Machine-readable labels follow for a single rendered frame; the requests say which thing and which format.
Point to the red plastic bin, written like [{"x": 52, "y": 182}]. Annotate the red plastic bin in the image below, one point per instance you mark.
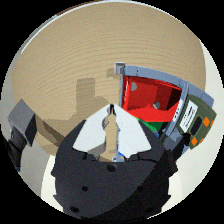
[{"x": 140, "y": 101}]

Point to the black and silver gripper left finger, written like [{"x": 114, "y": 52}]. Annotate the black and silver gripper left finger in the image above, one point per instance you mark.
[{"x": 88, "y": 137}]

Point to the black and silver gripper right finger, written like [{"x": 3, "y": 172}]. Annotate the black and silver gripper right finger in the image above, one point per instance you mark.
[{"x": 136, "y": 138}]

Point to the grey disc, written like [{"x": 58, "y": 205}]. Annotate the grey disc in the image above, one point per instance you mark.
[
  {"x": 134, "y": 86},
  {"x": 156, "y": 105}
]

